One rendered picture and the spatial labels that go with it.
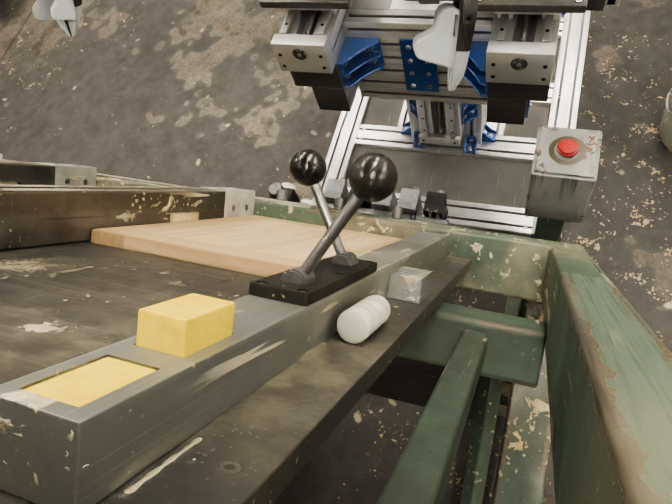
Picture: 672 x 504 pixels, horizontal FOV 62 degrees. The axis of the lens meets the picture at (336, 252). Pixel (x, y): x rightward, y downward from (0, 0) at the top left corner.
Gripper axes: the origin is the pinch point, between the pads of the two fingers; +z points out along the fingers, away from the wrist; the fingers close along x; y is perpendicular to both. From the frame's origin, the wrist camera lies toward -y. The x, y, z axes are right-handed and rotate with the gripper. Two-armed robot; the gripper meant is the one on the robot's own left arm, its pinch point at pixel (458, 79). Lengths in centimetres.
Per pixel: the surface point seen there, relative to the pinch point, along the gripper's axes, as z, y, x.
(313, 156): 4.8, 15.5, 14.2
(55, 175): 32, 79, -46
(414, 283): 20.8, 4.2, 11.7
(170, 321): 3.0, 19.9, 44.6
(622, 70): 31, -91, -171
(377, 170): 0.7, 9.4, 28.5
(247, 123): 60, 65, -182
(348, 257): 13.5, 11.7, 18.9
